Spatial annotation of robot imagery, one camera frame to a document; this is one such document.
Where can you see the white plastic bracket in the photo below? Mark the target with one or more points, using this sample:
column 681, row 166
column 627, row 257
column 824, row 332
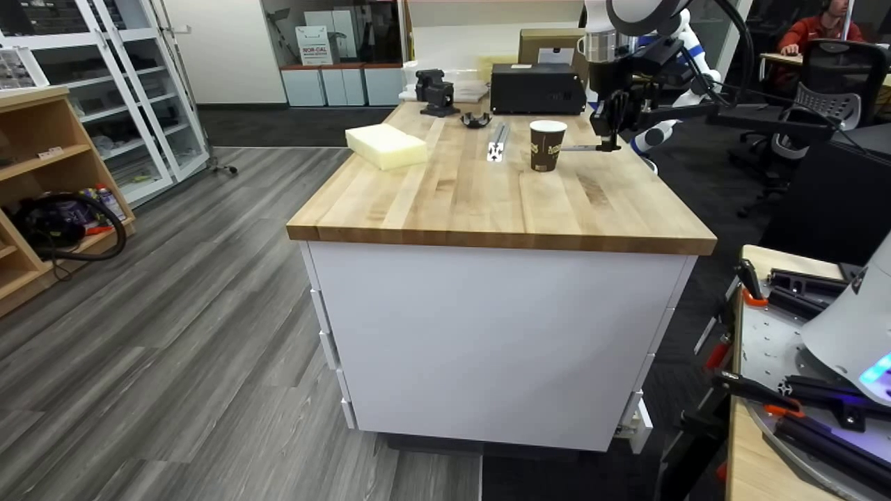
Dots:
column 636, row 421

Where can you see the white table cabinet base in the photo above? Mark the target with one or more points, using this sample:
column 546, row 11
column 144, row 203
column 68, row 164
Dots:
column 491, row 343

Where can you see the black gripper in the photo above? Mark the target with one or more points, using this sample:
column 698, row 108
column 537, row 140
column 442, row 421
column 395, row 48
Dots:
column 615, row 100

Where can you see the person in red shirt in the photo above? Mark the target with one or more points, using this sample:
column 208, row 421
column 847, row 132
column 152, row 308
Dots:
column 818, row 31

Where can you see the brown paper coffee cup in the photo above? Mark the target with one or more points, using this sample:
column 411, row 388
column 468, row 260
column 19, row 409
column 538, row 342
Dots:
column 546, row 153

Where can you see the low white shelf unit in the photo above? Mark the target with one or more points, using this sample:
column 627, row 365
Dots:
column 343, row 86

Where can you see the black mesh office chair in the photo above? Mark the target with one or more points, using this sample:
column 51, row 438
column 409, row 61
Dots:
column 826, row 101

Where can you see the black bench vise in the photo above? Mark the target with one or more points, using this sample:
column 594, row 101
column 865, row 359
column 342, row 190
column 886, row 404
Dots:
column 435, row 94

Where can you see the small dark object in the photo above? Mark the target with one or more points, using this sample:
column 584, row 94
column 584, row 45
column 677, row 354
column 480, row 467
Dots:
column 496, row 146

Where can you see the white glass door cabinet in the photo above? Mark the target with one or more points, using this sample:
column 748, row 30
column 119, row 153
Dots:
column 168, row 94
column 86, row 94

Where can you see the wooden side bench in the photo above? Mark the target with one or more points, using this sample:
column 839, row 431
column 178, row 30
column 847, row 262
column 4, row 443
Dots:
column 771, row 456

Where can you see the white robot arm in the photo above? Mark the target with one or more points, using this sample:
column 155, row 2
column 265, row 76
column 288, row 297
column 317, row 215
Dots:
column 698, row 66

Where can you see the pale yellow foam block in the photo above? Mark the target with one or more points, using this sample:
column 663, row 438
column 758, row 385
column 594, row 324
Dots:
column 385, row 146

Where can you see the brown cardboard box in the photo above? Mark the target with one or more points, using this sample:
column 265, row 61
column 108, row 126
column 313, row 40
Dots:
column 544, row 43

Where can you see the wooden workbench shelving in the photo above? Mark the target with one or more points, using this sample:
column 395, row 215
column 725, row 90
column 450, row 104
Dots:
column 38, row 129

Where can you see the black electronics box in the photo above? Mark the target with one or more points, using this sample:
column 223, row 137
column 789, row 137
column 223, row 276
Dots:
column 537, row 90

